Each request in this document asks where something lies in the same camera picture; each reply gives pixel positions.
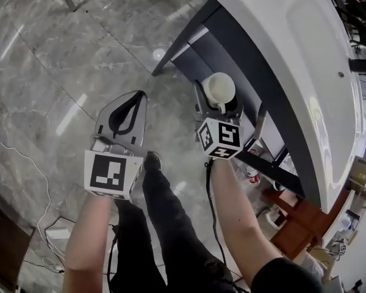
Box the person's right forearm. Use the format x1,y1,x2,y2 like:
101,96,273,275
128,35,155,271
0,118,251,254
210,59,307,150
209,157,289,293

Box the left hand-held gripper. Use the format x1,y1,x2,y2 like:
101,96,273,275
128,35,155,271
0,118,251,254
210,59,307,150
84,90,149,201

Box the brown wooden sink cabinet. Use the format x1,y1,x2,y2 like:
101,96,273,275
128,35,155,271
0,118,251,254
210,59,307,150
262,187,351,261

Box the person's black printed shirt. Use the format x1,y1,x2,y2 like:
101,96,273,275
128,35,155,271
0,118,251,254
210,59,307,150
249,256,324,293

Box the grey two-tier table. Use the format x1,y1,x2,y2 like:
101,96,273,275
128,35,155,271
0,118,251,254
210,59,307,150
151,0,307,200

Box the white ceramic sink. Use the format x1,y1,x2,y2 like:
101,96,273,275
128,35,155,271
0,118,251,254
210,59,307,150
198,0,365,215

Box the white cable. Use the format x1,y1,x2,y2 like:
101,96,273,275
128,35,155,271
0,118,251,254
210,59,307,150
0,140,68,274

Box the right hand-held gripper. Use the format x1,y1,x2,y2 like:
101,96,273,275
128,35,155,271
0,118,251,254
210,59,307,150
192,79,245,159

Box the cardboard box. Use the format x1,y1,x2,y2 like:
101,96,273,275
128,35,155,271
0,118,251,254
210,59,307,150
349,156,366,192

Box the person's right shoe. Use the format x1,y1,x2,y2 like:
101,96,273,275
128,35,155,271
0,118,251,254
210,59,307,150
143,151,162,172

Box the white cup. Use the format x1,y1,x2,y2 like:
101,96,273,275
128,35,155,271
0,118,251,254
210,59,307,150
201,71,236,115

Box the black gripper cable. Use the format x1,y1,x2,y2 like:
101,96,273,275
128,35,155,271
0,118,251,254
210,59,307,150
203,159,242,286

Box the dark brown wooden furniture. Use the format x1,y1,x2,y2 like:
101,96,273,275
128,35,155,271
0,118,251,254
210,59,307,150
0,190,37,290

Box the red and white bottle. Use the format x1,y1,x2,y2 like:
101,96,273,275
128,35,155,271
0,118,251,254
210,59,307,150
246,168,261,184

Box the white power strip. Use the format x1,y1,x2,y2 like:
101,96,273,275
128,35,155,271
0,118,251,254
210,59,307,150
45,227,71,241

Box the person's black trousers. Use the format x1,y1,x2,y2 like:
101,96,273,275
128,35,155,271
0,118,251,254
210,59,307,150
111,160,242,293

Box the person's left forearm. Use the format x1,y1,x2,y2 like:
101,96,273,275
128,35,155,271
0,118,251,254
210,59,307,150
63,194,118,293

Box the grey metal bar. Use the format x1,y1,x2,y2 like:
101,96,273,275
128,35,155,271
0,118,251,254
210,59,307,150
252,106,268,142

